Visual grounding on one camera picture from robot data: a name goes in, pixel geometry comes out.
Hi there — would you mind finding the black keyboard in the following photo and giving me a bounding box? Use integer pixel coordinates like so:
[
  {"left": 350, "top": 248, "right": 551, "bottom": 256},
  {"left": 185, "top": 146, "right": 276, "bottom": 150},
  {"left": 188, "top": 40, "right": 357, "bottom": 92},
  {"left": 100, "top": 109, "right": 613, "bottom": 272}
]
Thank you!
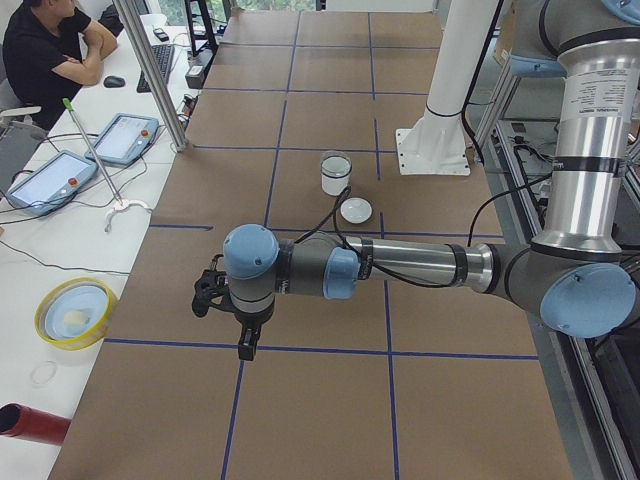
[{"left": 136, "top": 44, "right": 174, "bottom": 93}]

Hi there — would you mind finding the aluminium frame post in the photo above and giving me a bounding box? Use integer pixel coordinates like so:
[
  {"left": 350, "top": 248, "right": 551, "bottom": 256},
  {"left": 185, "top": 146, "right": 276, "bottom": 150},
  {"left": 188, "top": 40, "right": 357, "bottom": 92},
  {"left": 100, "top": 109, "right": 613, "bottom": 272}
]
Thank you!
[{"left": 113, "top": 0, "right": 188, "bottom": 152}]

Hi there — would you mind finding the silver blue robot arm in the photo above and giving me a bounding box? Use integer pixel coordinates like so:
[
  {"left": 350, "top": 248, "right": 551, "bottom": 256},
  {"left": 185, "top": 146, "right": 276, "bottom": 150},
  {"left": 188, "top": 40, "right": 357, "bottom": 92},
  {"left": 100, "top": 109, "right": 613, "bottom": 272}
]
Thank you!
[{"left": 192, "top": 1, "right": 639, "bottom": 360}]

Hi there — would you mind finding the grabber stick with green handle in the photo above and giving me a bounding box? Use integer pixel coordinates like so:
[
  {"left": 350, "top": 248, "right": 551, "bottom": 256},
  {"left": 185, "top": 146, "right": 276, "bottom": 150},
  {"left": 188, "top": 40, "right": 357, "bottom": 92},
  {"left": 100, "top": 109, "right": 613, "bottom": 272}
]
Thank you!
[{"left": 62, "top": 97, "right": 152, "bottom": 233}]

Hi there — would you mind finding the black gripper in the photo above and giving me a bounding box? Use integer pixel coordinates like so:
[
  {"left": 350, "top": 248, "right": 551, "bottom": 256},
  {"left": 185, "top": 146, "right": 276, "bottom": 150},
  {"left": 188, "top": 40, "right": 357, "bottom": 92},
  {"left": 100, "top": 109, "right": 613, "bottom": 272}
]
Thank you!
[{"left": 191, "top": 254, "right": 259, "bottom": 361}]

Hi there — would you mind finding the near teach pendant tablet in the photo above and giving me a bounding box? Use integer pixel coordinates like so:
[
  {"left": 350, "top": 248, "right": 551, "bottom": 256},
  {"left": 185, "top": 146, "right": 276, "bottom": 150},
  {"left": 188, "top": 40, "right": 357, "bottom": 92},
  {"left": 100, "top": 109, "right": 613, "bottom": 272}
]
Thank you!
[{"left": 6, "top": 150, "right": 98, "bottom": 216}]

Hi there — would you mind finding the teach pendant tablet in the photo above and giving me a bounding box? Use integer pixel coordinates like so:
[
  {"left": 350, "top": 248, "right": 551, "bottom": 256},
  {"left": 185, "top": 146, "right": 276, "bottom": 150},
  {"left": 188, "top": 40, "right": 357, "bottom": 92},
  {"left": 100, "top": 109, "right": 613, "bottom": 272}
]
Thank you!
[
  {"left": 92, "top": 113, "right": 159, "bottom": 166},
  {"left": 6, "top": 150, "right": 98, "bottom": 216}
]

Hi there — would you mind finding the white cup lid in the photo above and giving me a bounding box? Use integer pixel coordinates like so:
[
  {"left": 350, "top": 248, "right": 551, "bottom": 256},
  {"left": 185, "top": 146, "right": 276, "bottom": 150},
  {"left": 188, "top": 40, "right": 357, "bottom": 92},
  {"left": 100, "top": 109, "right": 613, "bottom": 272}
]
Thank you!
[{"left": 340, "top": 197, "right": 373, "bottom": 224}]

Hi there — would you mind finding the yellow tape roll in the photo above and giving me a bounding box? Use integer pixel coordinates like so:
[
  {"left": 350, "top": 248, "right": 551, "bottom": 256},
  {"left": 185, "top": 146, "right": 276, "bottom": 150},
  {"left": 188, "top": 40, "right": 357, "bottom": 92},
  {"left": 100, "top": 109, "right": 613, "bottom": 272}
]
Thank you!
[{"left": 34, "top": 277, "right": 118, "bottom": 351}]

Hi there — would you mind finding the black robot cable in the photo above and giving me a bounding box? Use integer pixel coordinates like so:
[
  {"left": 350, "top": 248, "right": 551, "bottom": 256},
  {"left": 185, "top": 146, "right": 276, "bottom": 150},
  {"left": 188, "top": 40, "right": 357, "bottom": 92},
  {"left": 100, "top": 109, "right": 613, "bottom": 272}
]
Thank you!
[{"left": 294, "top": 185, "right": 551, "bottom": 289}]

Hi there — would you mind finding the person in black shirt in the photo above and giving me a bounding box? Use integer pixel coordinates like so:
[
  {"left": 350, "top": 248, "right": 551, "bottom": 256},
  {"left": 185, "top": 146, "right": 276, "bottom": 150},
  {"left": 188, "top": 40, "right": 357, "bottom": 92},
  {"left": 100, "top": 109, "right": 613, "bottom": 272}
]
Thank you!
[{"left": 3, "top": 1, "right": 118, "bottom": 130}]

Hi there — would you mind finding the grey power adapter box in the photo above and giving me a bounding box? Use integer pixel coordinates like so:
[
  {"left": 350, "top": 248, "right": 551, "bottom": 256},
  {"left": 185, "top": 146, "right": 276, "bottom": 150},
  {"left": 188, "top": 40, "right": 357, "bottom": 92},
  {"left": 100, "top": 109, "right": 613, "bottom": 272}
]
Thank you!
[{"left": 185, "top": 49, "right": 214, "bottom": 90}]

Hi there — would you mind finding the white enamel cup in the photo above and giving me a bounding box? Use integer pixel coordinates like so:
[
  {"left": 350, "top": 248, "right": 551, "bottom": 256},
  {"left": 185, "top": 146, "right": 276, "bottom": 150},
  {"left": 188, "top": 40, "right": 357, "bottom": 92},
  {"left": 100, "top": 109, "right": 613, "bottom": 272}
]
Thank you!
[{"left": 320, "top": 150, "right": 352, "bottom": 196}]

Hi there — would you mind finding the black computer mouse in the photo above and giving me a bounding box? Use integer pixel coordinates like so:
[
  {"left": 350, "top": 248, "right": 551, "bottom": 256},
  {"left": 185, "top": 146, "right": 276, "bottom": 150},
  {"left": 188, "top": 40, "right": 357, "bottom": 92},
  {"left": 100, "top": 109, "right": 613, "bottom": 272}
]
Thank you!
[{"left": 103, "top": 75, "right": 126, "bottom": 88}]

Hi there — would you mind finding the red cylinder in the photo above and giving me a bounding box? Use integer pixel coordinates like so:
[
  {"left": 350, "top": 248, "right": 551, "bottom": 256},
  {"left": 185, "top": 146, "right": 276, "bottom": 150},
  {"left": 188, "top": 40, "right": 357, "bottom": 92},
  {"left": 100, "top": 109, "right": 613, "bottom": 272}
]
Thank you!
[{"left": 1, "top": 403, "right": 71, "bottom": 446}]

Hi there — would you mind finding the far teach pendant tablet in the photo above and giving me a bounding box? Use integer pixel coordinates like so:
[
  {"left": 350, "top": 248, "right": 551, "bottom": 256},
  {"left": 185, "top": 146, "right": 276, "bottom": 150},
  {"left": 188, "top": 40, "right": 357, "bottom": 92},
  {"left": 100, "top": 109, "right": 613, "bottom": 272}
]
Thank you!
[{"left": 92, "top": 113, "right": 159, "bottom": 166}]

